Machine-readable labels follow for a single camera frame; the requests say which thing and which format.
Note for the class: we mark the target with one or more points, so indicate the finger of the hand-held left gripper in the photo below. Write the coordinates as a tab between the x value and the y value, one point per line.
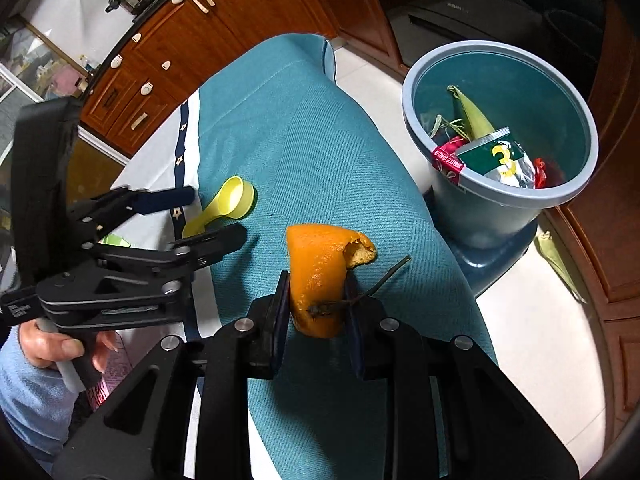
165	200
220	242

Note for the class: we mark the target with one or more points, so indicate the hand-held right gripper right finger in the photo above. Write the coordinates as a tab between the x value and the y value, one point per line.
352	325

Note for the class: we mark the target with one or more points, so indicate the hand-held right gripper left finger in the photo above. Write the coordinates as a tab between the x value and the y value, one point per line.
282	310

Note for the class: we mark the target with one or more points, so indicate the orange peel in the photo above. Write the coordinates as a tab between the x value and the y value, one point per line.
315	270

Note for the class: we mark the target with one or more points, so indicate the blue plastic bin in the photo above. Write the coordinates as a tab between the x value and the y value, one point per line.
475	215

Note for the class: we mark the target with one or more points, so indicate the person's left forearm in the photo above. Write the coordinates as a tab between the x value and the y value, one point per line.
30	400

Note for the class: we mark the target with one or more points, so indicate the person's left hand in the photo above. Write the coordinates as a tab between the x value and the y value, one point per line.
50	352

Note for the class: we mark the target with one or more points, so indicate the white navy-striped cloth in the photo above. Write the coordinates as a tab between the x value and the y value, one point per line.
150	170

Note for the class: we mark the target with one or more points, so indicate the yellow measuring spoon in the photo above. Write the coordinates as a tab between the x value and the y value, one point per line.
235	200

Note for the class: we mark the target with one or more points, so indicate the dry brown twig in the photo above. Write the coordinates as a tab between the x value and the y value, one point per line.
385	280

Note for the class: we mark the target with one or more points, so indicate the light green paper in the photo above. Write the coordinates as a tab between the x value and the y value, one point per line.
116	240

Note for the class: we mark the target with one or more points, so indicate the glass sliding door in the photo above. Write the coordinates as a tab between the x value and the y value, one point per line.
30	70

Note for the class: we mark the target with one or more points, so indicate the teal cloth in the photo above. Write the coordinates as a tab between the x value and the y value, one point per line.
310	160

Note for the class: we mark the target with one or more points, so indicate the pink red snack packet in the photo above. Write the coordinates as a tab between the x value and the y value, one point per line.
447	160

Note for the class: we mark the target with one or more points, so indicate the pink printed packet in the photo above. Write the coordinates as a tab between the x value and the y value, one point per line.
100	397

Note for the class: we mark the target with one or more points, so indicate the wooden kitchen cabinet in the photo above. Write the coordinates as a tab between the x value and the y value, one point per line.
240	15

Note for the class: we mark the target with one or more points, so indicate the pale green corn husk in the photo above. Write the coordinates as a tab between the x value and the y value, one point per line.
472	115
555	260

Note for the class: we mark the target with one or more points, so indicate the green plant stalks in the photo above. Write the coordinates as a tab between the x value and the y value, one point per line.
442	125

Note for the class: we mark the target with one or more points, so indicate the green silver snack packet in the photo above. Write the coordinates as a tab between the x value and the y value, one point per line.
495	155

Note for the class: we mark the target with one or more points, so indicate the wooden door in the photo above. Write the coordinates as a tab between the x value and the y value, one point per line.
615	260

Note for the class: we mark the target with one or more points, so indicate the black kitchen appliance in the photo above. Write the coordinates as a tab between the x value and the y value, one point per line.
450	25

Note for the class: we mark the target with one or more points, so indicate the dark plastic bin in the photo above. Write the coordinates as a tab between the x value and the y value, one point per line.
567	25

